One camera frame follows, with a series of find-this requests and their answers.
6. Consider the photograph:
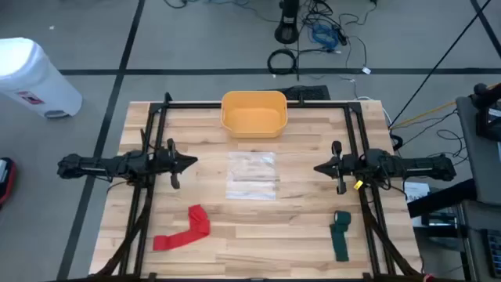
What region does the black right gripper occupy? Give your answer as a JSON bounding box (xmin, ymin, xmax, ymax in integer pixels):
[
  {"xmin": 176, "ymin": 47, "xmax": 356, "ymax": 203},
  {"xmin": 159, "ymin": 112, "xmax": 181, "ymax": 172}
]
[{"xmin": 314, "ymin": 139, "xmax": 367, "ymax": 196}]

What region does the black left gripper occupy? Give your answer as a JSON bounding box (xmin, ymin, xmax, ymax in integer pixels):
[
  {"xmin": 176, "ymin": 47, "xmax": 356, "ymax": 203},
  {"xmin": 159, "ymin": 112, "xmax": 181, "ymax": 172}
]
[{"xmin": 154, "ymin": 137, "xmax": 199, "ymax": 190}]

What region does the red elastic bandage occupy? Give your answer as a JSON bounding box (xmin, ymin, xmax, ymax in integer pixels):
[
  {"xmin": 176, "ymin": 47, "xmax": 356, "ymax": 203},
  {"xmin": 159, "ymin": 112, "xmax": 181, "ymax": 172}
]
[{"xmin": 152, "ymin": 204, "xmax": 211, "ymax": 252}]

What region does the clear plastic zip bag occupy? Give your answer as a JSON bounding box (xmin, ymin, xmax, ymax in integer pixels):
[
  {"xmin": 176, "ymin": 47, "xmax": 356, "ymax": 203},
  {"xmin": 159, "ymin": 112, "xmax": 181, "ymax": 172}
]
[{"xmin": 225, "ymin": 150, "xmax": 279, "ymax": 201}]

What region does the dark green elastic bandage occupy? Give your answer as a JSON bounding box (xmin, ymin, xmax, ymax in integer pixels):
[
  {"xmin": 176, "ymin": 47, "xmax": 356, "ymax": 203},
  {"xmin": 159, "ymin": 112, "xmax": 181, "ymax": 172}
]
[{"xmin": 329, "ymin": 210, "xmax": 352, "ymax": 262}]

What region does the black equipment box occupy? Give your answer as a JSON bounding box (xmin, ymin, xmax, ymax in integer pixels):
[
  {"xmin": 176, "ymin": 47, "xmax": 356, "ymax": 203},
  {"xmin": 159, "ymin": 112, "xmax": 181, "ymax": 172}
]
[{"xmin": 287, "ymin": 85, "xmax": 331, "ymax": 101}]

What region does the yellow plastic bin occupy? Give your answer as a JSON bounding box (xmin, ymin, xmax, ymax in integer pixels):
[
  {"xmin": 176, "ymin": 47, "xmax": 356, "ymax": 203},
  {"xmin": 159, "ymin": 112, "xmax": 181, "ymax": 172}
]
[{"xmin": 220, "ymin": 90, "xmax": 289, "ymax": 139}]

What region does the white paper sheet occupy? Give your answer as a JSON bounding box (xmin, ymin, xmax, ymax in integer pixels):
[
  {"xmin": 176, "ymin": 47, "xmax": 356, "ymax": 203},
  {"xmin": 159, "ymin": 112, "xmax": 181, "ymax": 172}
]
[{"xmin": 402, "ymin": 181, "xmax": 431, "ymax": 228}]

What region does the thin black vertical pole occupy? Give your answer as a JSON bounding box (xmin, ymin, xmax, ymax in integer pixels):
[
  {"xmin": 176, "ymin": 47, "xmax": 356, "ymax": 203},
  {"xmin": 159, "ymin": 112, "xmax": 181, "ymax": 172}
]
[{"xmin": 296, "ymin": 0, "xmax": 301, "ymax": 81}]

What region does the black stand base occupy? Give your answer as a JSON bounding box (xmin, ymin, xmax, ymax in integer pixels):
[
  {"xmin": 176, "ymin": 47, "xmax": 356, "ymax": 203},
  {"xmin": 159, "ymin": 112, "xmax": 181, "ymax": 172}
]
[{"xmin": 273, "ymin": 0, "xmax": 301, "ymax": 45}]

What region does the grey cart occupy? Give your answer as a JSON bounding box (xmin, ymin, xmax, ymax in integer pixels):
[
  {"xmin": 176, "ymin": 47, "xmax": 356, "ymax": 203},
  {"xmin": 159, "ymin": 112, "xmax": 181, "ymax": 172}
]
[{"xmin": 456, "ymin": 96, "xmax": 501, "ymax": 207}]

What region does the black slanted pole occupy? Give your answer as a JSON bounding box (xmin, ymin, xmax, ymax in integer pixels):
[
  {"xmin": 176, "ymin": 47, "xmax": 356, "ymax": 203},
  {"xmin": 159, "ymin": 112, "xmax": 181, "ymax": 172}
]
[{"xmin": 389, "ymin": 0, "xmax": 492, "ymax": 128}]

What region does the white trash can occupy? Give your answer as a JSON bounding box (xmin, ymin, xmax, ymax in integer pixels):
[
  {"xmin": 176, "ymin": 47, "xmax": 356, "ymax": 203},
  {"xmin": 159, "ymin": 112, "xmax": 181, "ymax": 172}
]
[{"xmin": 0, "ymin": 37, "xmax": 84, "ymax": 119}]

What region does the red and black object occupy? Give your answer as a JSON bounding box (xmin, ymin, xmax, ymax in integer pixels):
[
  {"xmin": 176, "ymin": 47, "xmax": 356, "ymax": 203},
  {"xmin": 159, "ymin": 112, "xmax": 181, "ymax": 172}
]
[{"xmin": 0, "ymin": 157, "xmax": 17, "ymax": 207}]

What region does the black keypad device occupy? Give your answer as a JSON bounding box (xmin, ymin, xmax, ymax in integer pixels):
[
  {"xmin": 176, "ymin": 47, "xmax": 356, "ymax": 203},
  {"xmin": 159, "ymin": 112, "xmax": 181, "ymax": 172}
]
[{"xmin": 481, "ymin": 229, "xmax": 501, "ymax": 279}]

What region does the yellow cable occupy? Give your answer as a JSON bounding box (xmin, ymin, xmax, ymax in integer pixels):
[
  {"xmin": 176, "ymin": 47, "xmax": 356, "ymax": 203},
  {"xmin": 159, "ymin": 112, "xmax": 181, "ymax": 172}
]
[{"xmin": 389, "ymin": 81, "xmax": 501, "ymax": 130}]

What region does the black coiled cable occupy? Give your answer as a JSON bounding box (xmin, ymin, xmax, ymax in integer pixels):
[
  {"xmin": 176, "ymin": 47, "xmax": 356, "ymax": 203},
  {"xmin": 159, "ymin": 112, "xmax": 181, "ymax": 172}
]
[{"xmin": 267, "ymin": 48, "xmax": 298, "ymax": 76}]

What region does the blue coiled cable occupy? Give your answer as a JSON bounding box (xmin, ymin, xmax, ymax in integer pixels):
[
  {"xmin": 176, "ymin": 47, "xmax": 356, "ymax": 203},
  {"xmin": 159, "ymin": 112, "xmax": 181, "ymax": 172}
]
[{"xmin": 311, "ymin": 23, "xmax": 340, "ymax": 50}]

